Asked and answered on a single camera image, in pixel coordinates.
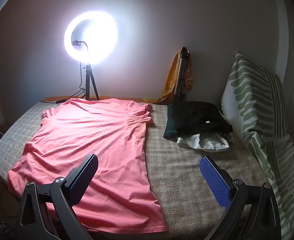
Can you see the pink t-shirt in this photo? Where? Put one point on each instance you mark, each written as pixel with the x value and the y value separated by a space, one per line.
pixel 87 135

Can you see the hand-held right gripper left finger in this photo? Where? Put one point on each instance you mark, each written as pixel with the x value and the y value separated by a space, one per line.
pixel 84 177

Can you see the black garment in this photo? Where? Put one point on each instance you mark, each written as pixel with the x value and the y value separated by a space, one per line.
pixel 199 116

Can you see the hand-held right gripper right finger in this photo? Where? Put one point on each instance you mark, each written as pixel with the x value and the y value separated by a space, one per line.
pixel 216 182

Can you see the orange patterned cloth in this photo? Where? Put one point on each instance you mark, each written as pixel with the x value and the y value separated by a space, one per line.
pixel 170 80

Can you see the green striped pillow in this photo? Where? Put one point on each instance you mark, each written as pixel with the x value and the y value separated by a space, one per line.
pixel 256 92

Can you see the folded black tripod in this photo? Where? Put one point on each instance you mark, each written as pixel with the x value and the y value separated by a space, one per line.
pixel 180 77

